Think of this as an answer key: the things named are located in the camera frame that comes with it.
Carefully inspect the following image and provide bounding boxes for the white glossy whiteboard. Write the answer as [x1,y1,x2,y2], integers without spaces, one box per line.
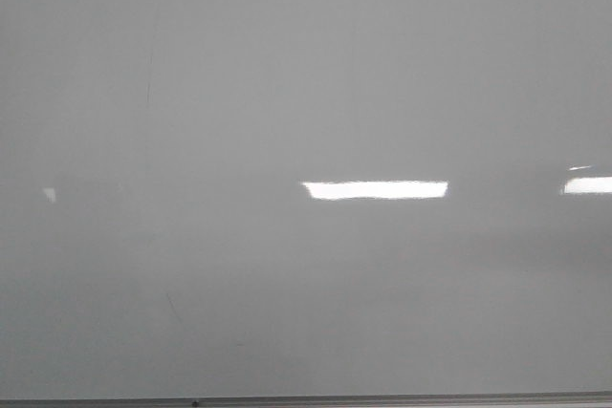
[1,0,611,399]

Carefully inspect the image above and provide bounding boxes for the grey aluminium whiteboard frame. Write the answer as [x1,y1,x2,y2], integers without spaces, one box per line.
[1,391,611,407]

